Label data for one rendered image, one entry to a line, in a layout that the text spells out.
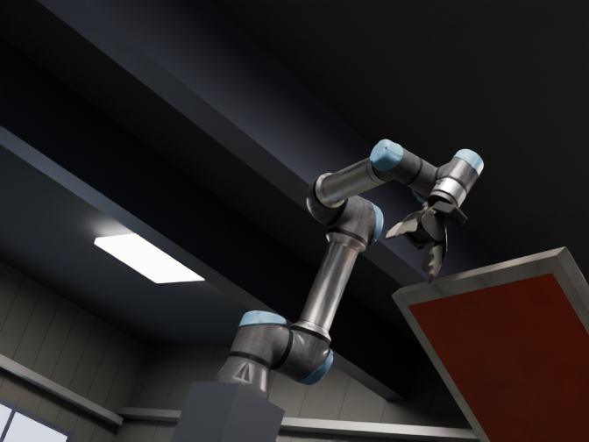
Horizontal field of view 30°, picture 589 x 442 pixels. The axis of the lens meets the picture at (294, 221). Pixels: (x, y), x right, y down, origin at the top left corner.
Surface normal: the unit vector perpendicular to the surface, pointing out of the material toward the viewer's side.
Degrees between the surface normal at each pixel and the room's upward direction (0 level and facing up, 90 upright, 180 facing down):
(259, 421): 90
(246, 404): 90
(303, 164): 90
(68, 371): 90
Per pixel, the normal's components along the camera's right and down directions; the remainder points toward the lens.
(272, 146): 0.71, -0.08
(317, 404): -0.64, -0.49
